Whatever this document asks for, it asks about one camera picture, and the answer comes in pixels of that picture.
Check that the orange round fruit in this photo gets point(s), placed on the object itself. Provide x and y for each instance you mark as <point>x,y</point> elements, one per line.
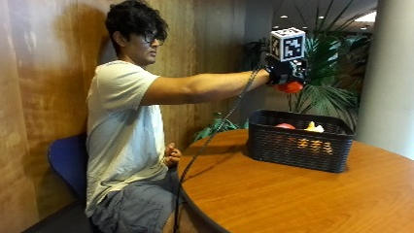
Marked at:
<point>289,87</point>

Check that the large green palm plant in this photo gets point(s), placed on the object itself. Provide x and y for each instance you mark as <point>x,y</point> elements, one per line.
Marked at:
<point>332,74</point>

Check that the white marker cube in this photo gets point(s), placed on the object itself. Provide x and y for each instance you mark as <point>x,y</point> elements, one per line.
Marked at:
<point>288,43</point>

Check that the small green leafy plant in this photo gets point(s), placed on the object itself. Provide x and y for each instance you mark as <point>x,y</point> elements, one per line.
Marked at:
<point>217,126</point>

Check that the the person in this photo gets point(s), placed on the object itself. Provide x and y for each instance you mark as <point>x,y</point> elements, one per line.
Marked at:
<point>120,123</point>

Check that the red fruit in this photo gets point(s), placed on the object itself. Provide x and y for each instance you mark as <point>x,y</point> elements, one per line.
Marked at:
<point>285,126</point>

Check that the yellow toy fruit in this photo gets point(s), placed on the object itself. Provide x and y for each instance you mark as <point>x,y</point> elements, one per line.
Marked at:
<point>313,127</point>

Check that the black woven basket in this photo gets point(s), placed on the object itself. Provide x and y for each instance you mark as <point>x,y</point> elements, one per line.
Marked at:
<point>297,142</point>

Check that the white round column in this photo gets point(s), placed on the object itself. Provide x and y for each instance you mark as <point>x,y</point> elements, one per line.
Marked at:
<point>386,74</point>

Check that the blue chair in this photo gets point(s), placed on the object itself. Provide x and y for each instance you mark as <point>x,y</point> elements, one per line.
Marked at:
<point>68,165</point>

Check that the ceiling light panel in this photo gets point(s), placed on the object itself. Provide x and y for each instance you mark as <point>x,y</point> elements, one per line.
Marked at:
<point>366,17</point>

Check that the black eyeglasses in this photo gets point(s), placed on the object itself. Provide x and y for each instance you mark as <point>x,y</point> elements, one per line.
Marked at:
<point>152,36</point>

